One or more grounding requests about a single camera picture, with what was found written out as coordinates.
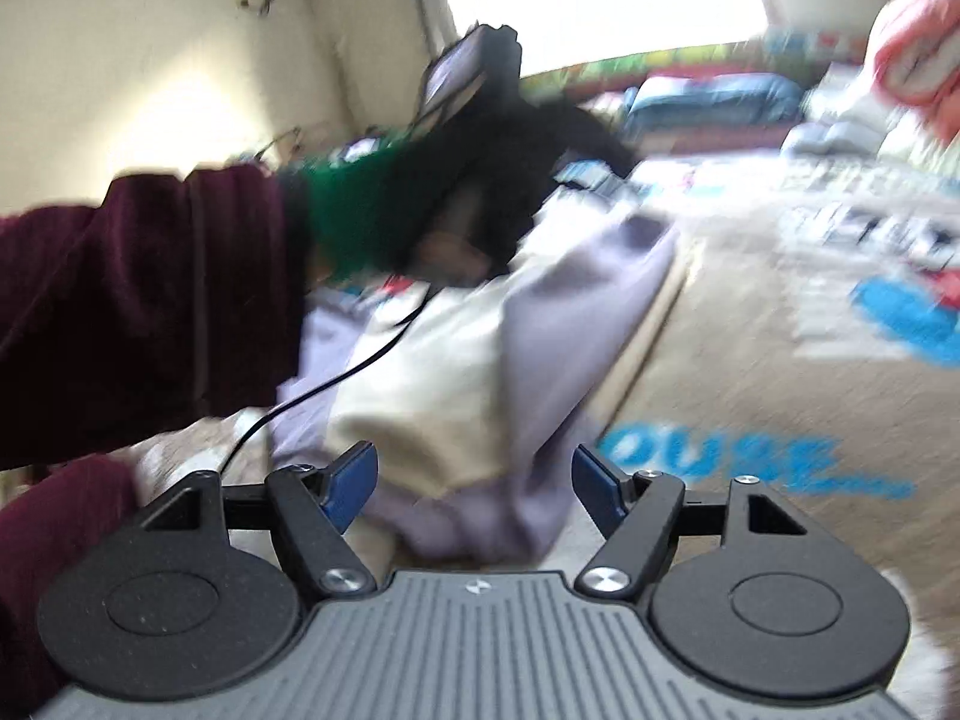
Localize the white duvet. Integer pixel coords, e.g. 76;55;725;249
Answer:
780;64;931;158

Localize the blue folded blanket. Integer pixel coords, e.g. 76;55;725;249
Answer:
626;73;807;136

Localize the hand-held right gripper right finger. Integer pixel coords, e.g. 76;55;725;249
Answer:
571;444;807;605

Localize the purple and cream sweatshirt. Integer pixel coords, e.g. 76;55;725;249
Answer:
270;214;683;563

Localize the colourful alphabet foam mat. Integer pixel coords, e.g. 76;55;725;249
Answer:
517;26;875;102

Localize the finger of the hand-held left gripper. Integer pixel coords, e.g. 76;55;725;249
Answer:
544;106;640;181

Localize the wooden framed window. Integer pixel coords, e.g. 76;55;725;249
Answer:
442;0;773;80

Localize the person's maroon clothing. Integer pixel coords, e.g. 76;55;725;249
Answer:
0;457;140;717

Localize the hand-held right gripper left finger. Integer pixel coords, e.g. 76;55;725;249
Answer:
139;441;380;601

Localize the cartoon mouse printed bedsheet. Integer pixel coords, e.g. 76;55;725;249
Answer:
127;101;960;691

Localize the person's left hand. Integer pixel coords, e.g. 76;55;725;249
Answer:
304;146;496;290

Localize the black cable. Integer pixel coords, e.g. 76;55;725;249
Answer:
217;285;440;477

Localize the pink and white rolled quilt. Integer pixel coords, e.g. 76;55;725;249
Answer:
870;0;960;143

